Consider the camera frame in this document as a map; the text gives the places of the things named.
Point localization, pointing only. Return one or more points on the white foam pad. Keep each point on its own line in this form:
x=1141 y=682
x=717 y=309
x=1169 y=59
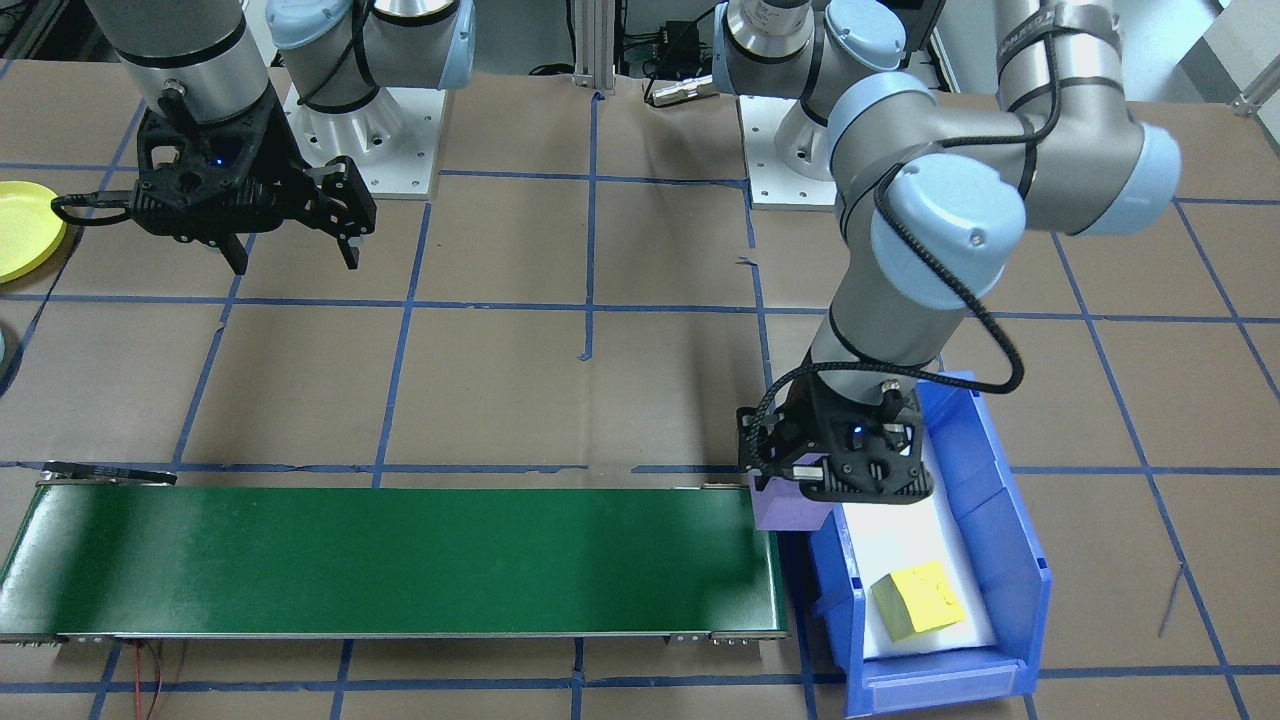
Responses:
x=900 y=540

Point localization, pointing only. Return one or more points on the black power adapter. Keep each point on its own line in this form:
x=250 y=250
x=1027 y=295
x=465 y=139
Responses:
x=678 y=42

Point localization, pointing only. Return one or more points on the blue plastic storage bin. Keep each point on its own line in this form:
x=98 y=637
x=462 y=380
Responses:
x=1000 y=560

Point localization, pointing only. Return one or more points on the white square base plate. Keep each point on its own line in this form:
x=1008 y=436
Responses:
x=410 y=170
x=775 y=190

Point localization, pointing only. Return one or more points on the yellow foam block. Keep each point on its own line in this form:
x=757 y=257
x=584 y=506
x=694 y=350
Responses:
x=918 y=600

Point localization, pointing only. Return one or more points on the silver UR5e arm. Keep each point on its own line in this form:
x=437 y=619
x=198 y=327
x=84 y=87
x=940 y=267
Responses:
x=180 y=40
x=1080 y=150

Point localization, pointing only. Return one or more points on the yellow plate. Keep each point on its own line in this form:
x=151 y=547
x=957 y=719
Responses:
x=25 y=240

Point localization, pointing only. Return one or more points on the aluminium corner bar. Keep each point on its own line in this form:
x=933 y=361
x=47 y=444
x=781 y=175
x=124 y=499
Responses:
x=1258 y=98

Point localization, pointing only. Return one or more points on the silver metal connector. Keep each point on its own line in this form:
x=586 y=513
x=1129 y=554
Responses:
x=680 y=90

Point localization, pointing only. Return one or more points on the green conveyor belt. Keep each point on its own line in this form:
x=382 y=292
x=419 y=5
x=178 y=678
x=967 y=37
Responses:
x=400 y=560

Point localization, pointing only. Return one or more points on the purple foam block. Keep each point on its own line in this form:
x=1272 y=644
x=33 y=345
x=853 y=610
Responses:
x=790 y=512

